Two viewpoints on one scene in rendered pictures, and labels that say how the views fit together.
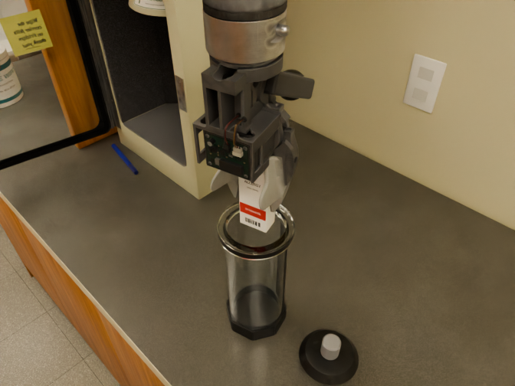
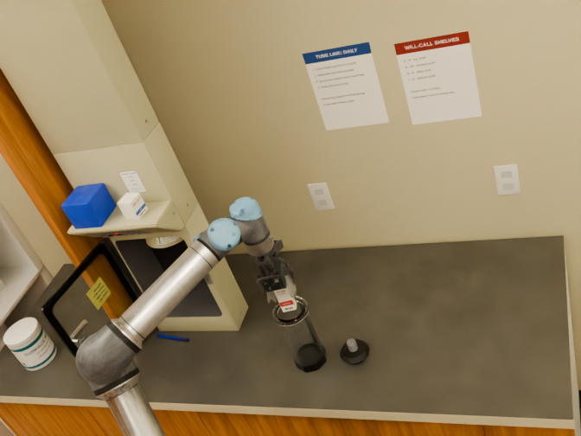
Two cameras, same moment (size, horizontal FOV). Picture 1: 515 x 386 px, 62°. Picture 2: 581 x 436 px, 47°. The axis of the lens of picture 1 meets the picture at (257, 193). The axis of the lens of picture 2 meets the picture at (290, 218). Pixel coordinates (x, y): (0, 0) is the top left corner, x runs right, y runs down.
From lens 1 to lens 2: 140 cm
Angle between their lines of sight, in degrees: 15
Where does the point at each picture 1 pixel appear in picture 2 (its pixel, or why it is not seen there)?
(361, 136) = (304, 239)
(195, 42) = not seen: hidden behind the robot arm
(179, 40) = not seen: hidden behind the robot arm
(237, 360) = (316, 381)
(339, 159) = (301, 260)
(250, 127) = (275, 270)
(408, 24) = (295, 173)
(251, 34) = (265, 244)
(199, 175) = (233, 315)
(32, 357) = not seen: outside the picture
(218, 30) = (254, 248)
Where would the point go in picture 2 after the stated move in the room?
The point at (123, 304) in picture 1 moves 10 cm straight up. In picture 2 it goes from (243, 398) to (232, 376)
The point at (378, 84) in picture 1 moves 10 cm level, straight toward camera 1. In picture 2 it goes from (297, 207) to (303, 221)
